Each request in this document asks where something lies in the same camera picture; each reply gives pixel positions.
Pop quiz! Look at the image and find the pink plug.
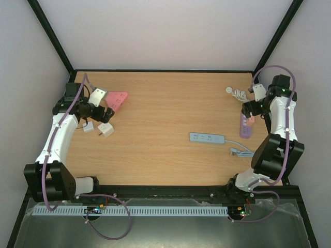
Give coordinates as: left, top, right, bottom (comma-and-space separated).
246, 116, 255, 126

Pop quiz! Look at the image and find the white 66W USB charger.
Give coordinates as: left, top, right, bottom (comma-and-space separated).
83, 121, 95, 133

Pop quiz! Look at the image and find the white cube plug red pattern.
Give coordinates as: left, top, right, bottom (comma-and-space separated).
98, 122, 114, 137

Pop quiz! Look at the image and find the pink triangular power strip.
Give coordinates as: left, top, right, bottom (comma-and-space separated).
105, 91, 128, 113

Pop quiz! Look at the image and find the purple power strip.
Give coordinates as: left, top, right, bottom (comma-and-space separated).
239, 114, 252, 139

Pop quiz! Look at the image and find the light blue power strip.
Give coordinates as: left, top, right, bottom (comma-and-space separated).
189, 132, 225, 145

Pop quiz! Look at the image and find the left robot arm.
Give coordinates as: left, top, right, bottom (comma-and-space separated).
24, 83, 115, 203

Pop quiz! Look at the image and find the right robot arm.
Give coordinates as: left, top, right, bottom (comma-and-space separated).
225, 74, 305, 203

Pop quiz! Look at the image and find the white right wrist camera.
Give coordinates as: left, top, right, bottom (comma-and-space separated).
249, 83, 266, 102

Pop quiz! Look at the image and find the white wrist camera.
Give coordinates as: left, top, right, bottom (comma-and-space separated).
249, 83, 266, 102
88, 88, 108, 107

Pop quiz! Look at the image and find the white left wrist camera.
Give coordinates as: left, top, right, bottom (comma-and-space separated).
88, 88, 108, 107

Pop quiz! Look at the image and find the white coiled cord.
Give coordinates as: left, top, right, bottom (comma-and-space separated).
225, 86, 251, 101

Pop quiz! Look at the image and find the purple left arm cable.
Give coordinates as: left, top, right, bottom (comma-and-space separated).
41, 73, 132, 240

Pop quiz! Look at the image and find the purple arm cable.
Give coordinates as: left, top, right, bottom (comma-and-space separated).
227, 65, 297, 223
41, 73, 132, 240

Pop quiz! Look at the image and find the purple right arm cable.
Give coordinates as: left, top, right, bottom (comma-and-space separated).
227, 65, 297, 223

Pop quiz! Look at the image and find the light blue cable duct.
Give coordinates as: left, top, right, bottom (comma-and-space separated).
32, 206, 228, 217

